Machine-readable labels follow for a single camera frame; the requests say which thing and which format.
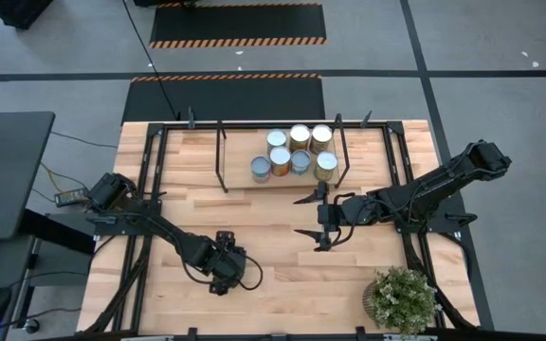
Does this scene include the black power adapter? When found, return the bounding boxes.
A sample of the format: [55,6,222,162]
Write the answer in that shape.
[54,188,89,208]

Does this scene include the potted plant in woven basket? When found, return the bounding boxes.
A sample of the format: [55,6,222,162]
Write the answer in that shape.
[361,265,444,338]

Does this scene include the black box on floor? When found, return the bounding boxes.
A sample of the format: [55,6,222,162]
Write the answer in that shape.
[0,0,54,29]

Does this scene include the dark grey desk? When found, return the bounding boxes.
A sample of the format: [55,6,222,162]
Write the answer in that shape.
[0,111,56,242]

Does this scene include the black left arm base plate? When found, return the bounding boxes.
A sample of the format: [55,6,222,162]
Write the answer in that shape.
[85,212,160,237]

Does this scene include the black mat with hazard stripes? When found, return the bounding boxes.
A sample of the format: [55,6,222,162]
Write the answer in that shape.
[148,2,327,49]
[120,73,326,125]

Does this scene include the black aluminium rig frame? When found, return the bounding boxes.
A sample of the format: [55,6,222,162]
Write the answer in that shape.
[82,120,481,335]

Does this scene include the black floor cable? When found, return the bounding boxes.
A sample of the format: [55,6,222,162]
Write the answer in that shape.
[121,0,182,120]

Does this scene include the tin can white lid orange label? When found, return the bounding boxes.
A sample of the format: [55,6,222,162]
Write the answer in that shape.
[269,145,293,178]

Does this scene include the black desk leg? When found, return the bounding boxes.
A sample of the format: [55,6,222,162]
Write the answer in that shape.
[19,207,97,256]

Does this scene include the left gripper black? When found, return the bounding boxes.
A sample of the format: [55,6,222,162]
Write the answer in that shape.
[206,230,248,296]

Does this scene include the black cable bundle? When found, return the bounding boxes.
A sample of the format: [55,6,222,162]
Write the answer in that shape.
[82,234,154,334]
[405,232,476,331]

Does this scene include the wooden shelf black metal frame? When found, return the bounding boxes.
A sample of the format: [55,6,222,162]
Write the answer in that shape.
[214,113,352,194]

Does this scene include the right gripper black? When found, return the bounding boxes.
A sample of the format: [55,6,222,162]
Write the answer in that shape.
[293,182,350,253]

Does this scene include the tin can blue-grey lid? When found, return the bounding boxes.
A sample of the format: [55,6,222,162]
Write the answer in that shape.
[249,155,273,185]
[289,150,313,177]

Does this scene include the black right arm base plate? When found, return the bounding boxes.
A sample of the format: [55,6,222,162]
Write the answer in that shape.
[391,196,478,234]

